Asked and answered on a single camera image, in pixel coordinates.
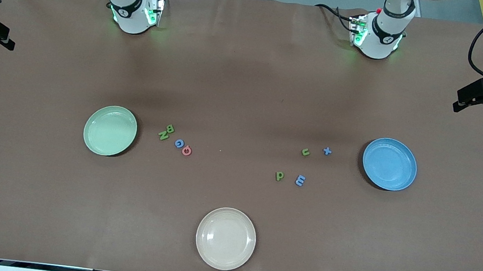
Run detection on blue plate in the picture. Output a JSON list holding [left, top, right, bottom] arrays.
[[359, 136, 421, 194]]

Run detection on brown table mat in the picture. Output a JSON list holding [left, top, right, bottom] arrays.
[[0, 0, 483, 271]]

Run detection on beige plate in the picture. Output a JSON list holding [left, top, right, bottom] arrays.
[[192, 204, 260, 271]]

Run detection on green plate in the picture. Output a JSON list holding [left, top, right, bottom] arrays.
[[81, 103, 140, 159]]

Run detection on black left arm base cable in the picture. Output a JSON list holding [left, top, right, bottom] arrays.
[[312, 2, 366, 35]]

